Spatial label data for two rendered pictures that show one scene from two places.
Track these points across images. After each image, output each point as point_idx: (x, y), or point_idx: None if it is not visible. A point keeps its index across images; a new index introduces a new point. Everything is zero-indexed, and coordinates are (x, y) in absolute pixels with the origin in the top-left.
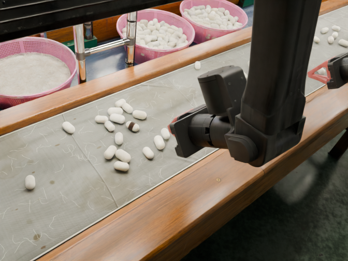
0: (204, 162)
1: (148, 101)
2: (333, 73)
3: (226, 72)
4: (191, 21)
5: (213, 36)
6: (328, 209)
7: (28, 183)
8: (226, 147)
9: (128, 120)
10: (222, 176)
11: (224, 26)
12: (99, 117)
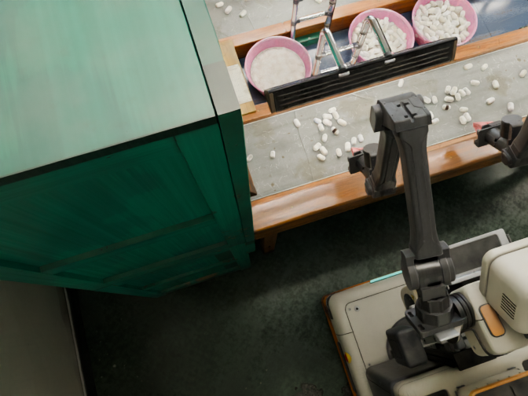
0: None
1: (351, 111)
2: (478, 137)
3: (373, 154)
4: (416, 30)
5: None
6: (500, 207)
7: (272, 155)
8: None
9: (334, 124)
10: None
11: (449, 35)
12: (316, 120)
